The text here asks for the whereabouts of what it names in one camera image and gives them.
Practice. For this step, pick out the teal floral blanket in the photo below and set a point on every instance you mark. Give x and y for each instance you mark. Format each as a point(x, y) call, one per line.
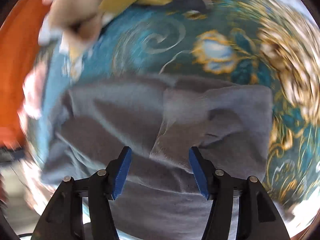
point(244, 42)

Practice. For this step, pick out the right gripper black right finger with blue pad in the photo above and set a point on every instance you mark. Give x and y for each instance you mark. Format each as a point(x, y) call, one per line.
point(258, 216)

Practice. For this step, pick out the dark navy garment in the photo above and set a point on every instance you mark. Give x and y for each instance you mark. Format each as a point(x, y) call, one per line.
point(188, 5)

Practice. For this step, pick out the orange wooden bed frame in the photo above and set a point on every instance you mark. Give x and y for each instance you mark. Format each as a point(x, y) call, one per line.
point(19, 47)

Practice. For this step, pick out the grey sweater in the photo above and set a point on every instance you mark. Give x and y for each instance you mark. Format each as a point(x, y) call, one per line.
point(160, 118)

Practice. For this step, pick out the beige fleece garment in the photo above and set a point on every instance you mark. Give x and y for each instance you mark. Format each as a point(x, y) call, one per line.
point(78, 20)

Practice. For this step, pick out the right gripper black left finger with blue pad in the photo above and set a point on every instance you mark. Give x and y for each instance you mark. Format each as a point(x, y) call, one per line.
point(62, 217)

